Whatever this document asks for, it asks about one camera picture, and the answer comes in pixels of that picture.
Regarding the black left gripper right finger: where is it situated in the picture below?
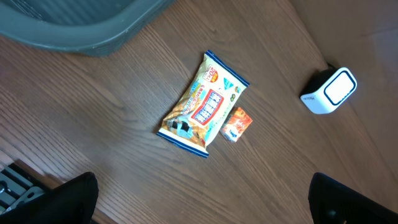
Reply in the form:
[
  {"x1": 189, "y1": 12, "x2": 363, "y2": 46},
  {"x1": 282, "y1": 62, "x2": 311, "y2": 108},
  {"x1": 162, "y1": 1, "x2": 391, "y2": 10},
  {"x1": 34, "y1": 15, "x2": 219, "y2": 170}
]
[{"x1": 308, "y1": 172, "x2": 397, "y2": 224}]

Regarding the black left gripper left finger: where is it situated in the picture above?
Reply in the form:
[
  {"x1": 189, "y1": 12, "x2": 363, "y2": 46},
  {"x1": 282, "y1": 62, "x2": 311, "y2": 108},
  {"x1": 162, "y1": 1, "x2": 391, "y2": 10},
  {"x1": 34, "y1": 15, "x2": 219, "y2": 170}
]
[{"x1": 1, "y1": 172, "x2": 99, "y2": 224}]

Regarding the small orange packet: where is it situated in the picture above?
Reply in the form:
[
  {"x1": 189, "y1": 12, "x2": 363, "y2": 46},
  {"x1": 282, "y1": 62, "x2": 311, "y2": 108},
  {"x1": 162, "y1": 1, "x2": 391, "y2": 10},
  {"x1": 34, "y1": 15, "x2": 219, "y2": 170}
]
[{"x1": 220, "y1": 107, "x2": 252, "y2": 142}]

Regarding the gold blue wipes packet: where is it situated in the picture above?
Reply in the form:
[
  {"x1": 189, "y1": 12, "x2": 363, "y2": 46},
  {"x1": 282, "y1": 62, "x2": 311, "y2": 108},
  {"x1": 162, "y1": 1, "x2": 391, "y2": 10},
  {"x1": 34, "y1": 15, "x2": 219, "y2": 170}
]
[{"x1": 157, "y1": 50, "x2": 249, "y2": 158}]

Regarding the white barcode scanner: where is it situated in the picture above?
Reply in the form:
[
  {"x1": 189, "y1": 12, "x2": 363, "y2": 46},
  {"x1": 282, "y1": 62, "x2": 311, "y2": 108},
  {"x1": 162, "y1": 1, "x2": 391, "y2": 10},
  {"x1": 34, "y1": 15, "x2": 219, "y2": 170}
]
[{"x1": 300, "y1": 64, "x2": 358, "y2": 114}]

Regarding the grey plastic shopping basket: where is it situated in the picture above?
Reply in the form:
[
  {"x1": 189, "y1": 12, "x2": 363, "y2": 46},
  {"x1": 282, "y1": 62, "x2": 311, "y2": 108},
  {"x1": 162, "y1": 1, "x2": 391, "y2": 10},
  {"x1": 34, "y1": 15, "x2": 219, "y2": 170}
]
[{"x1": 1, "y1": 0, "x2": 173, "y2": 57}]

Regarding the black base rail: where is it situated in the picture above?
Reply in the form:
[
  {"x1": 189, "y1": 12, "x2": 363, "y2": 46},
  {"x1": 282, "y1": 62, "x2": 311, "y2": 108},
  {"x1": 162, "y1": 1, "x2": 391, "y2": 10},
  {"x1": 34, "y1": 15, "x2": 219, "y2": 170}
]
[{"x1": 1, "y1": 164, "x2": 47, "y2": 215}]

